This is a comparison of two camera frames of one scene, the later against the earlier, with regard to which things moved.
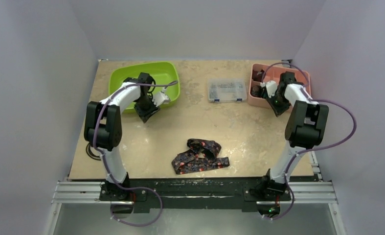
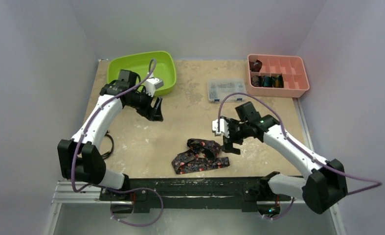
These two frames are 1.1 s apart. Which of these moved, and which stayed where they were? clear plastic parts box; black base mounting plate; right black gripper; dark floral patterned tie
Moved: right black gripper
Stayed: clear plastic parts box; dark floral patterned tie; black base mounting plate
